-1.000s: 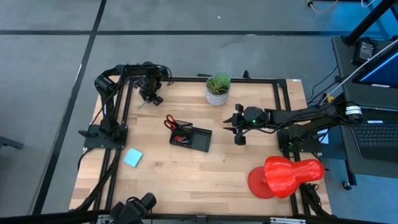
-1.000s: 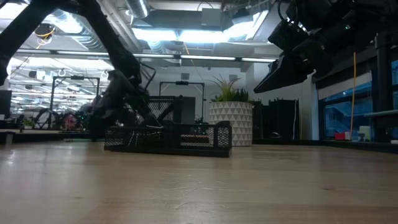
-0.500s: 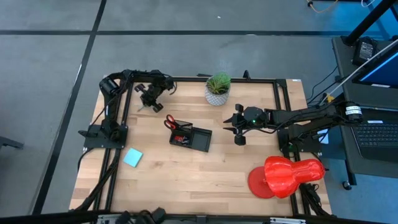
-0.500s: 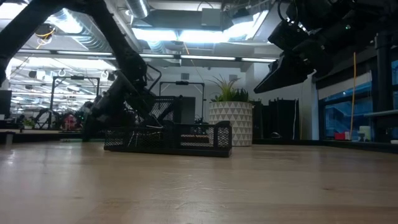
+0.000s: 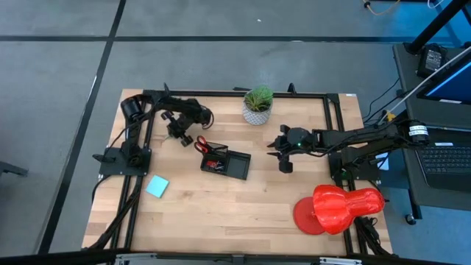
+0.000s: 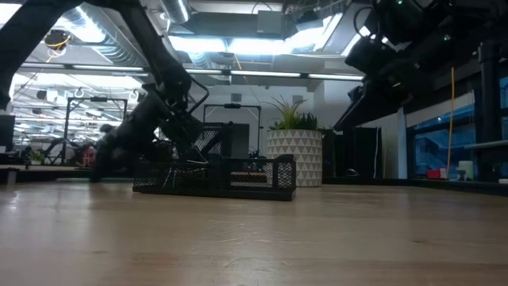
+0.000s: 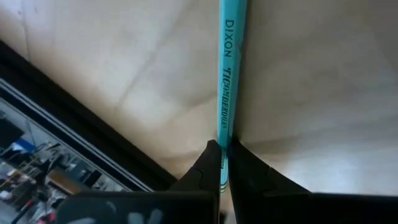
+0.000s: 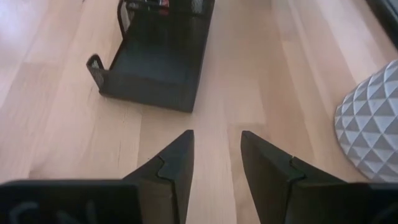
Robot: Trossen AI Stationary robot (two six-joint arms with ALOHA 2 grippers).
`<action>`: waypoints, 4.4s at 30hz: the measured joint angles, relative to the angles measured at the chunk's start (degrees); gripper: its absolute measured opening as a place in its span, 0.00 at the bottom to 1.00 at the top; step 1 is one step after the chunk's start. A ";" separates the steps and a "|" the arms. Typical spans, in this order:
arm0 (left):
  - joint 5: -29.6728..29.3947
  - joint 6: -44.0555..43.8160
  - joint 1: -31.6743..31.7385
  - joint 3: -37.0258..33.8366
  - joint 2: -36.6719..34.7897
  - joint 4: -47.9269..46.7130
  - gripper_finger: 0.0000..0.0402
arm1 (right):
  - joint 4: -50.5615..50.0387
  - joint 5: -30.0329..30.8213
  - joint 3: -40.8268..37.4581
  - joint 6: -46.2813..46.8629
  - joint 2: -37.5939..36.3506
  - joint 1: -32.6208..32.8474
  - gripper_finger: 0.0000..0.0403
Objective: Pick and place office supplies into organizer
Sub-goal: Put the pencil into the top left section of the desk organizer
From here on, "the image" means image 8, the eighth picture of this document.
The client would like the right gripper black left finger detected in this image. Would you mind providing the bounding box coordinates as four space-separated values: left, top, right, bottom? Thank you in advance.
0 129 195 224

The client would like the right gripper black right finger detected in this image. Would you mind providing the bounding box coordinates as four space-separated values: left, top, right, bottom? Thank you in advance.
240 129 398 224

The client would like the black mesh desk organizer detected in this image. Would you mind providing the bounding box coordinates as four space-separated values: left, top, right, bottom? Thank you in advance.
86 0 216 113

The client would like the white triangle-patterned potted plant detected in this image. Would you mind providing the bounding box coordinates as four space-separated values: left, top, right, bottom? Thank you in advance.
333 58 398 184

